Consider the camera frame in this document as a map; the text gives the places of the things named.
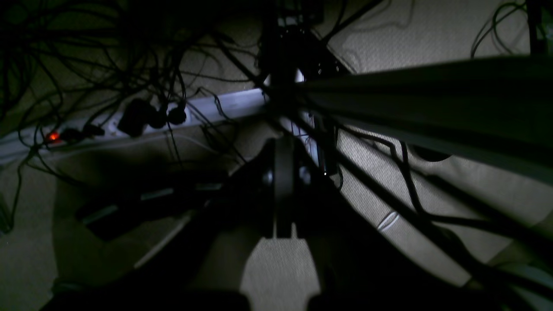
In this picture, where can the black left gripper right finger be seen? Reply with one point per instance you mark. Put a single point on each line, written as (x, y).
(357, 268)

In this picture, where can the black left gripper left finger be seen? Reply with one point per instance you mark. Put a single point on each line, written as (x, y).
(220, 203)

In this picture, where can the white power strip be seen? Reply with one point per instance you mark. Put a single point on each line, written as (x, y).
(137, 120)

